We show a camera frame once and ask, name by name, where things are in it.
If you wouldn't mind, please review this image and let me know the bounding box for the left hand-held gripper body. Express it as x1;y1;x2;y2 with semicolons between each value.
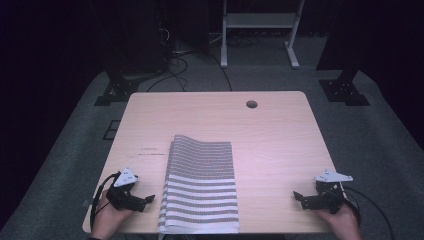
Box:
106;167;148;213

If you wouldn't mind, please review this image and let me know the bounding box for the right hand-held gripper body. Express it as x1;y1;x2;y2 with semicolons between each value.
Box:
301;169;354;215

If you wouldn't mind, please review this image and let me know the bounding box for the grey white striped cloth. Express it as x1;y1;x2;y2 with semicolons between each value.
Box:
157;134;240;234

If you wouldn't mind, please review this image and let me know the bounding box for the person's right hand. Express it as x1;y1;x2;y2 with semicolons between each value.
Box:
314;203;363;240

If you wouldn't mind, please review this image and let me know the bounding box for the person's left hand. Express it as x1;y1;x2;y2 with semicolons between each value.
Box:
91;189;134;240

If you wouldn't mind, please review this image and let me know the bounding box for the black floor outlet cover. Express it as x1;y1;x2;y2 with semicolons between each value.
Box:
102;119;121;141

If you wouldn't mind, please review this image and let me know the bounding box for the black stand base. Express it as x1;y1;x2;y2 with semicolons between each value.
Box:
94;69;141;107
318;68;371;107

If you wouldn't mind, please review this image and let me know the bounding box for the left hand-held gripper black cable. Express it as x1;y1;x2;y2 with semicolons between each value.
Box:
89;171;122;232

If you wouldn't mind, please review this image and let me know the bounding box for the hand-held gripper black cable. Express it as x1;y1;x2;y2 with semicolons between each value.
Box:
89;171;122;232
342;185;397;240

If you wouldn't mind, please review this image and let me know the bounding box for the right hand-held gripper black cable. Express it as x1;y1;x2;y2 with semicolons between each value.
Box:
342;185;397;240

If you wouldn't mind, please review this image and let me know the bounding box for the black floor cable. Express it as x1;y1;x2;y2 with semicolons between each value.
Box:
206;52;234;92
146;56;188;93

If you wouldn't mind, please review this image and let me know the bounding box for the white metal stand frame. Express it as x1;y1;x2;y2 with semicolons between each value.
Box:
220;0;306;70

